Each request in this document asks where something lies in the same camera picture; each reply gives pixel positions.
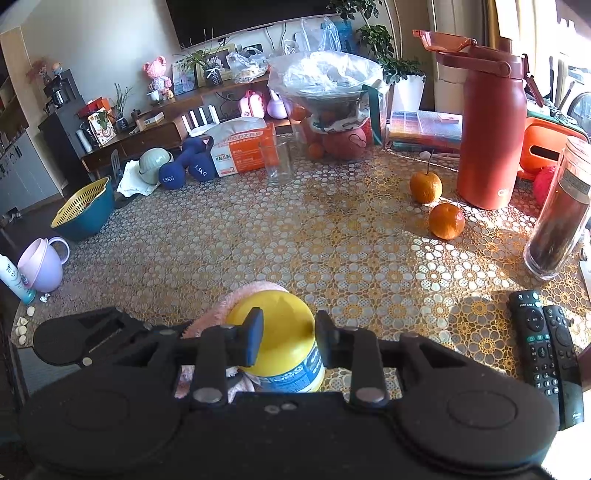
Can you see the stemless tangerine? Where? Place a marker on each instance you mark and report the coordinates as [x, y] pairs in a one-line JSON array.
[[446, 220]]

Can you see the black remote control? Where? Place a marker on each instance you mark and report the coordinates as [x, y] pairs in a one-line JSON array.
[[569, 369], [535, 341]]

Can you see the printed snack box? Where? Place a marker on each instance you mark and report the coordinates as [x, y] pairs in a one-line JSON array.
[[101, 128]]

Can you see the lavender bottle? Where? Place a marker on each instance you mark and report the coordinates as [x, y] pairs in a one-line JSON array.
[[277, 106]]

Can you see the white cloth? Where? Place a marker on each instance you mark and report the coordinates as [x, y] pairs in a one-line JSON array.
[[131, 182]]

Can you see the wooden television cabinet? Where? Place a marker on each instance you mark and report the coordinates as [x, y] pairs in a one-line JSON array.
[[138, 143]]

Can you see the plastic bag of food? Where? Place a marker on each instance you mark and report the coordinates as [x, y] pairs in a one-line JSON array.
[[247, 64]]

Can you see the clear drinking glass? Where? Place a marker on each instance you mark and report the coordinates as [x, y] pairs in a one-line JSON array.
[[276, 161]]

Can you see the blue dumbbell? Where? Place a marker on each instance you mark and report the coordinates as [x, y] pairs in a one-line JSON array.
[[201, 164], [173, 175]]

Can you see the pink towel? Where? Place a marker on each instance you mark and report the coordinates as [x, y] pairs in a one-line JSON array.
[[214, 307]]

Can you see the green potted tree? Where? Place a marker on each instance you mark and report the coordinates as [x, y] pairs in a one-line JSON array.
[[378, 41]]

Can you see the dried flowers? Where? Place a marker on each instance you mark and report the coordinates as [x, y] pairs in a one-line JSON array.
[[44, 69]]

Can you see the white plant pot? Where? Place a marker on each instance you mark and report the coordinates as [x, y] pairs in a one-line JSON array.
[[408, 94]]

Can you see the blue box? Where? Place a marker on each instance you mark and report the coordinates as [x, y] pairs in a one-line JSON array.
[[347, 37]]

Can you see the large red water bottle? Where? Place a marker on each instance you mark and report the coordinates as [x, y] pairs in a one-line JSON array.
[[491, 138]]

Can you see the black television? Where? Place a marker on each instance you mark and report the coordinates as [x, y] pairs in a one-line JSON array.
[[249, 18]]

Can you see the black shelf unit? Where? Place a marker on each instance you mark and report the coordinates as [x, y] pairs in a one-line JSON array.
[[62, 138]]

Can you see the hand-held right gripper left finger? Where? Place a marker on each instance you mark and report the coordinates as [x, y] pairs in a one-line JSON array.
[[254, 338]]

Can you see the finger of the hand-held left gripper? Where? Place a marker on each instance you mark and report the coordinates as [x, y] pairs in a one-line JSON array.
[[64, 341]]

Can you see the small unframed picture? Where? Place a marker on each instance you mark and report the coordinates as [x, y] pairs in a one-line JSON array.
[[182, 78]]

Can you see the small white box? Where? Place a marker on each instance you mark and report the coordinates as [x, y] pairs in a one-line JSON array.
[[150, 121]]

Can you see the tangerine with stem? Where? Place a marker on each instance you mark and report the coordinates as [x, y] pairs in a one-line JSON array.
[[425, 187]]

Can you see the lavender plastic pitcher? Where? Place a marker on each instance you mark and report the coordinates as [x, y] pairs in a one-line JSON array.
[[41, 267]]

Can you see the grey cabinet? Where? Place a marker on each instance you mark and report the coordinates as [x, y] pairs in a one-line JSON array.
[[25, 175]]

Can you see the vase with green plant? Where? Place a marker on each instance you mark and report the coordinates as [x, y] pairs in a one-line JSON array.
[[212, 74]]

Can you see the plastic bag covered bowl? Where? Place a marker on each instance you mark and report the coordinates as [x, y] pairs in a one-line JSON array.
[[323, 78]]

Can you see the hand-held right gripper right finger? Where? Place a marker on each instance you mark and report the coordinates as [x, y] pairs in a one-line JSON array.
[[324, 340]]

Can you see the colourful bead box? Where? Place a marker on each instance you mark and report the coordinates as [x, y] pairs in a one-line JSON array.
[[425, 127]]

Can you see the pale green round container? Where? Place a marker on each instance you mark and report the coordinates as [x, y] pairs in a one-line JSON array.
[[154, 166]]

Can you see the white and teal tube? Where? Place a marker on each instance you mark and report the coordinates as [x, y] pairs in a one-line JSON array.
[[14, 279]]

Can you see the blue and yellow colander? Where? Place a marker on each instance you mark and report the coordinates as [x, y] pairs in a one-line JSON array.
[[85, 212]]

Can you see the yellow curtain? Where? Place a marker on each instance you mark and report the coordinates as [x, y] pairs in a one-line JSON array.
[[492, 18]]

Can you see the white router with antennas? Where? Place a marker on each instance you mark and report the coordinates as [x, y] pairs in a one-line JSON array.
[[201, 119]]

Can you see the black coffee maker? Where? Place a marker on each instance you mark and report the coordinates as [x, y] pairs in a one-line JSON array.
[[59, 92]]

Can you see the glass jar of dark tea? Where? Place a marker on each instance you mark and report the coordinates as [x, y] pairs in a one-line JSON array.
[[558, 221]]

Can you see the yellow supplement bottle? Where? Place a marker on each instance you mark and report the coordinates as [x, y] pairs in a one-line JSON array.
[[286, 332]]

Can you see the orange and white tissue box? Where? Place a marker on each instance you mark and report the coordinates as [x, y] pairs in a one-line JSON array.
[[240, 147]]

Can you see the clear plastic bags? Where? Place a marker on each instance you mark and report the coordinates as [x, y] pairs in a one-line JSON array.
[[318, 37]]

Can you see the small potted grass plant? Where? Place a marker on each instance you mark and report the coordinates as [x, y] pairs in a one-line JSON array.
[[121, 115]]

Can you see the wooden photo frame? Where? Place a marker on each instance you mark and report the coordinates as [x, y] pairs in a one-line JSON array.
[[226, 60]]

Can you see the pink bear figure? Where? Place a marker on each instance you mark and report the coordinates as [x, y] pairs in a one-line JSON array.
[[157, 74]]

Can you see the orange flat box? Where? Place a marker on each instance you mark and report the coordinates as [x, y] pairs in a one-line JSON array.
[[92, 107]]

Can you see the orange case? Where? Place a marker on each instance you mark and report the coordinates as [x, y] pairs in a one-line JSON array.
[[549, 143]]

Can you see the small white cup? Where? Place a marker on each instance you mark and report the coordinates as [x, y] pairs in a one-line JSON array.
[[154, 98]]

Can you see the small tangerine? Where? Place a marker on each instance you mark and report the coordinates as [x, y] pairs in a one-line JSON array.
[[316, 151]]

